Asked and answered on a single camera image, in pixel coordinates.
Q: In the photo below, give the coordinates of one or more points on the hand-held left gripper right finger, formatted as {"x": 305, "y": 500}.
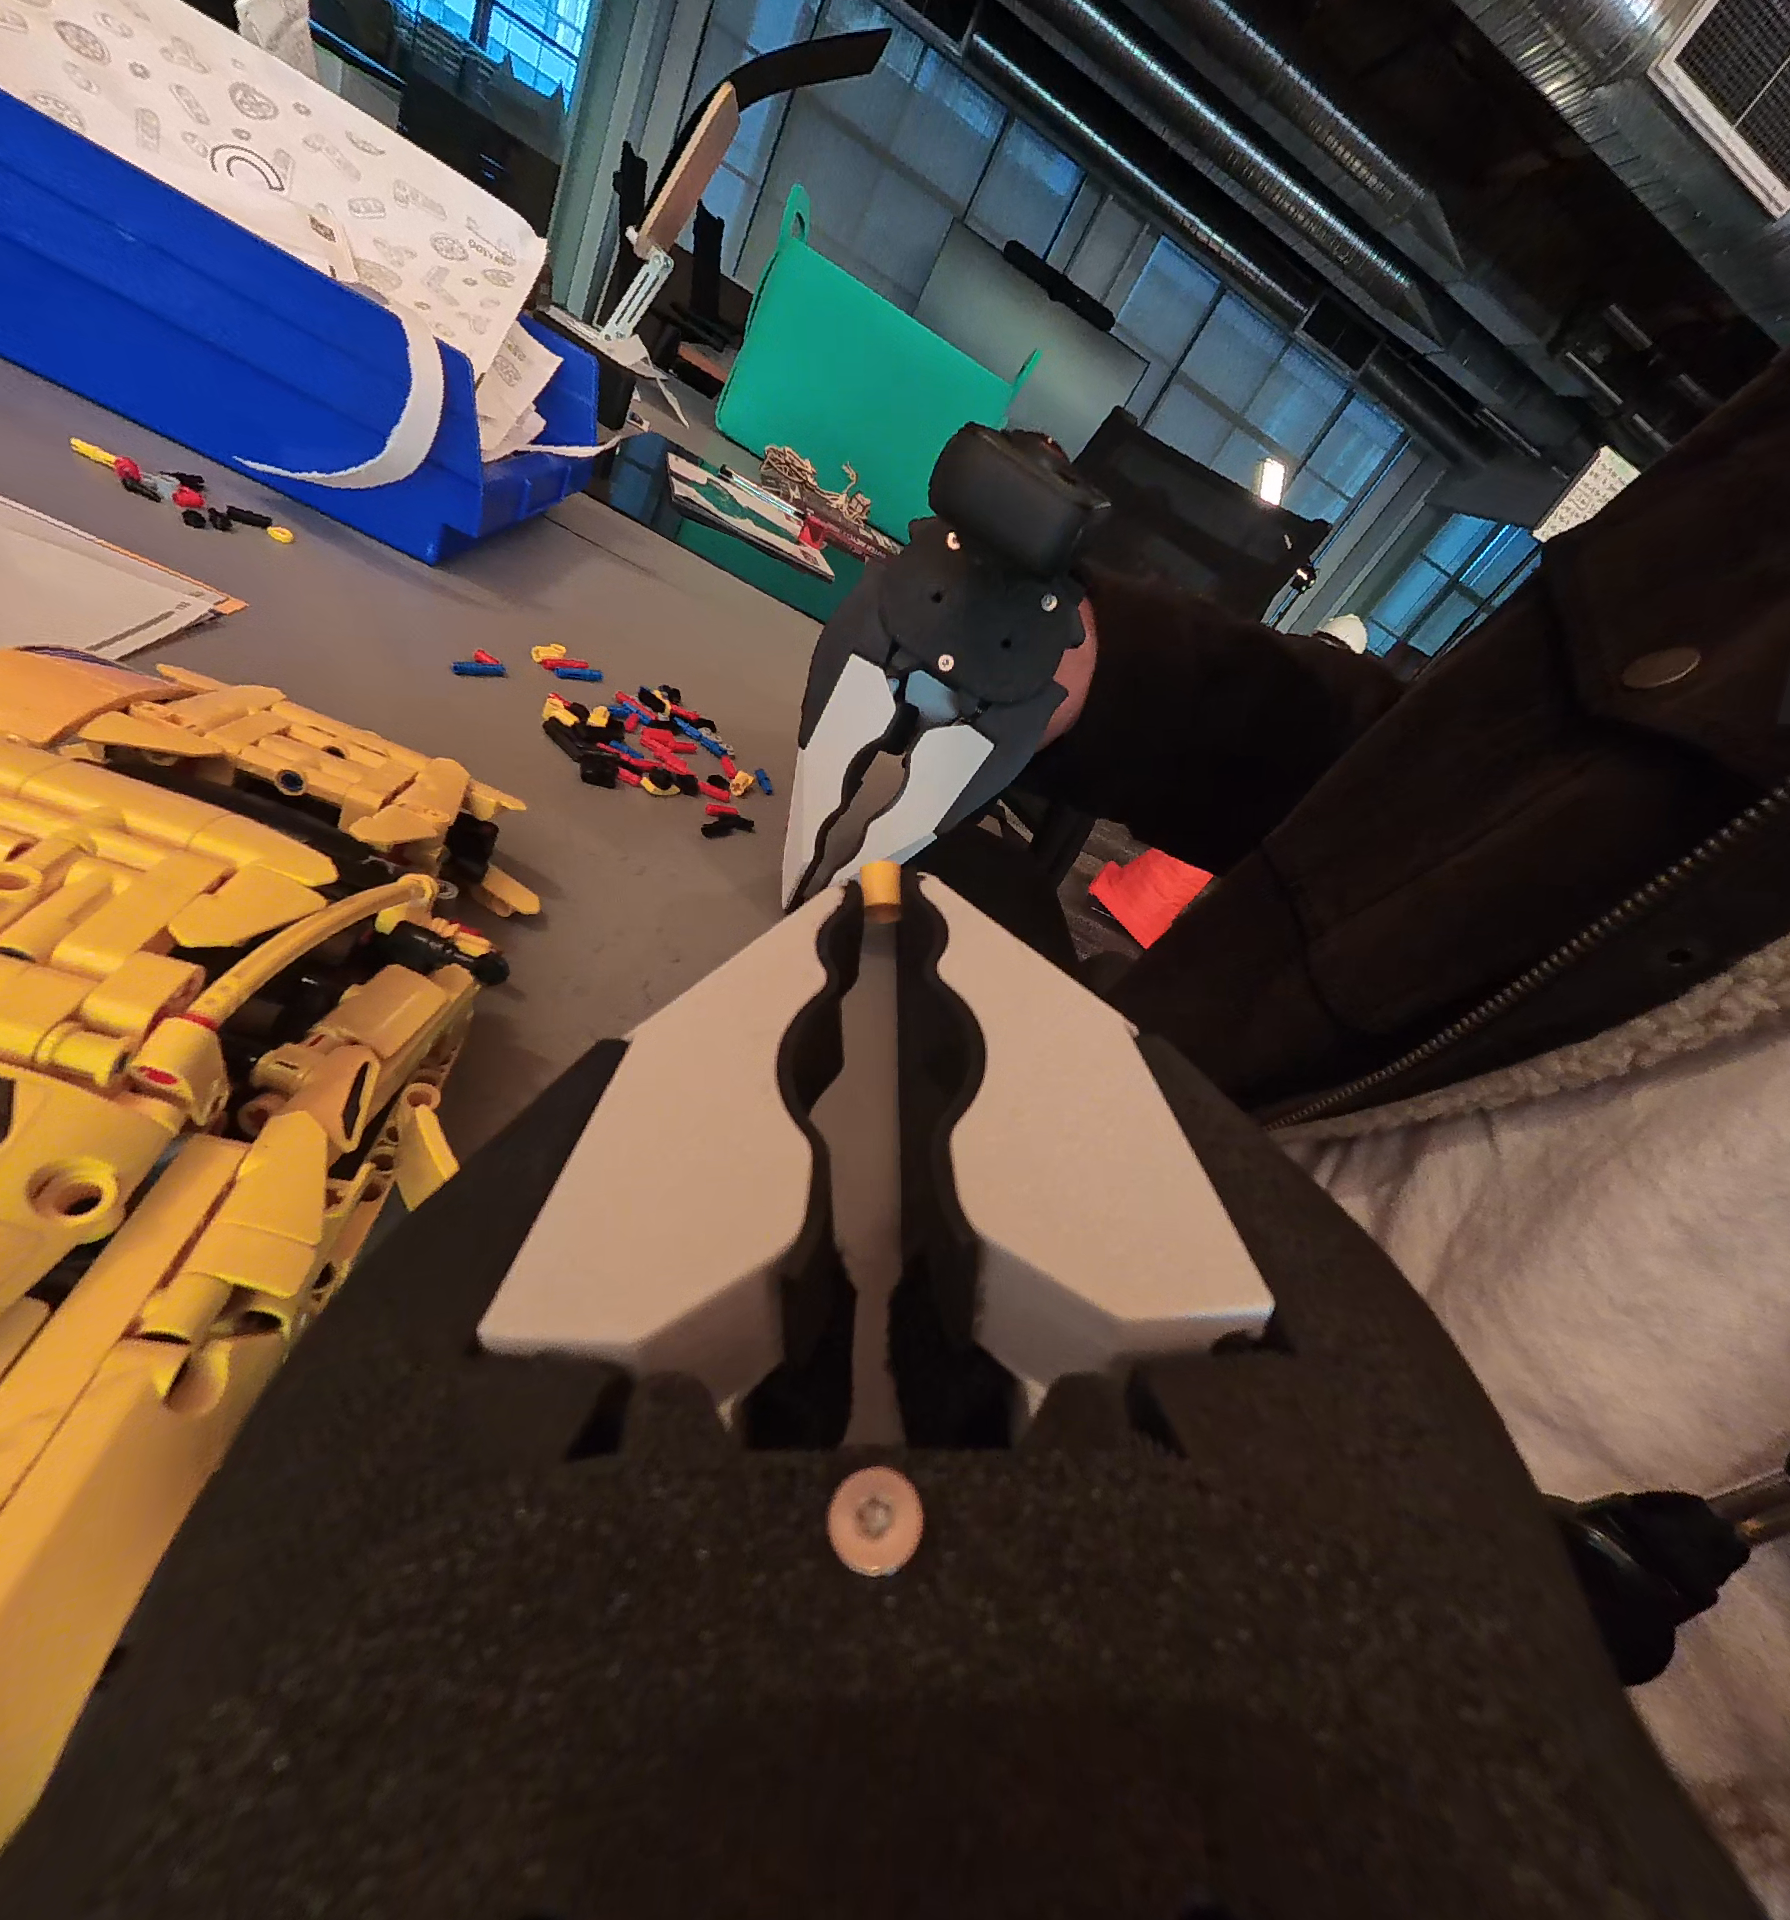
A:
{"x": 1120, "y": 1202}

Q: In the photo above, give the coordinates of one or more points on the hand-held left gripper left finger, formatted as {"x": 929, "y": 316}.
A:
{"x": 654, "y": 1202}

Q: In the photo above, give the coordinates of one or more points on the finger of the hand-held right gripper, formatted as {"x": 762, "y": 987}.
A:
{"x": 934, "y": 779}
{"x": 831, "y": 752}

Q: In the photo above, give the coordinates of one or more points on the small yellow connector piece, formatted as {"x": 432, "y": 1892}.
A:
{"x": 882, "y": 888}

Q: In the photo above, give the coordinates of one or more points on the pile of coloured brick pins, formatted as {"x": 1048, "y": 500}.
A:
{"x": 641, "y": 743}

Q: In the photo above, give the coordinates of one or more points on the instruction booklet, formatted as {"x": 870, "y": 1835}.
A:
{"x": 57, "y": 579}

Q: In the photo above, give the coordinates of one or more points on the person's right forearm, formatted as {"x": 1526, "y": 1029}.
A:
{"x": 1224, "y": 721}

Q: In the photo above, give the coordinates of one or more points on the person's right hand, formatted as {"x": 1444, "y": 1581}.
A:
{"x": 1083, "y": 669}

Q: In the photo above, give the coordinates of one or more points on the orange-red ribbed object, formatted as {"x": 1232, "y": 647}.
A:
{"x": 1149, "y": 900}

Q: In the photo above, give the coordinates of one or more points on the flat printed box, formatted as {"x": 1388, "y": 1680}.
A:
{"x": 744, "y": 518}

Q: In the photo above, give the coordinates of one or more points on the dark fleece-lined jacket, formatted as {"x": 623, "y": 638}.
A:
{"x": 1510, "y": 840}

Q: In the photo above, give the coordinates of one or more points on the yellow toy brick car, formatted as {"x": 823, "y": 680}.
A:
{"x": 84, "y": 903}

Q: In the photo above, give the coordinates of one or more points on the small cluster of brick pins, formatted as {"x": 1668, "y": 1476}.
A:
{"x": 175, "y": 489}

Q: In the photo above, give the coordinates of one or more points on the gridded window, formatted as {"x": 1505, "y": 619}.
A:
{"x": 506, "y": 31}

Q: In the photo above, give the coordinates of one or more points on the blue plastic bin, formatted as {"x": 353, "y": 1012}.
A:
{"x": 160, "y": 329}

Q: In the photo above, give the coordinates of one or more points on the white patterned paper bag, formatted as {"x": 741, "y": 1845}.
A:
{"x": 237, "y": 134}

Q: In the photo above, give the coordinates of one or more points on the white air vent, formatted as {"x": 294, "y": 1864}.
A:
{"x": 1765, "y": 82}

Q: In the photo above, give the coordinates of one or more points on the silver ventilation duct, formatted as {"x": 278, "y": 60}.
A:
{"x": 1617, "y": 134}

